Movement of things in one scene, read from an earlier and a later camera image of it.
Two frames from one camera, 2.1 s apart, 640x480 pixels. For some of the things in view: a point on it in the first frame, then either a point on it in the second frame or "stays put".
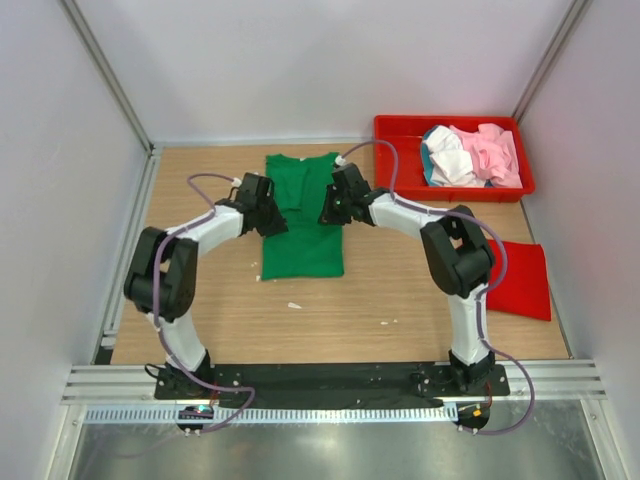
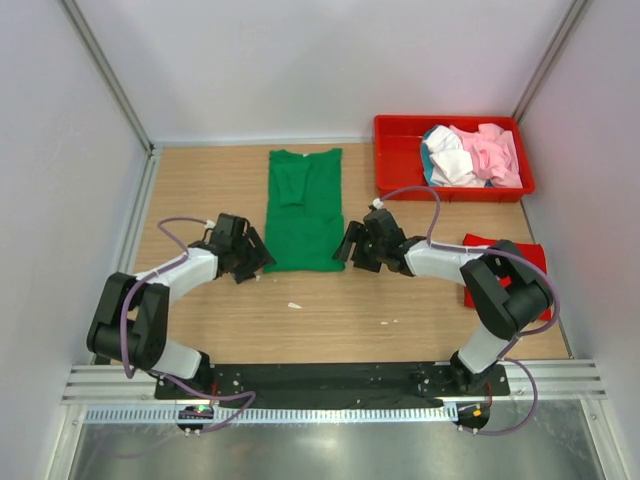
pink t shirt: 494,154 stays put
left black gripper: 277,226 → 258,257
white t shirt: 452,165 stays put
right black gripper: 328,215 → 357,233
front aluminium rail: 553,381 stays put
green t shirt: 310,248 stays put
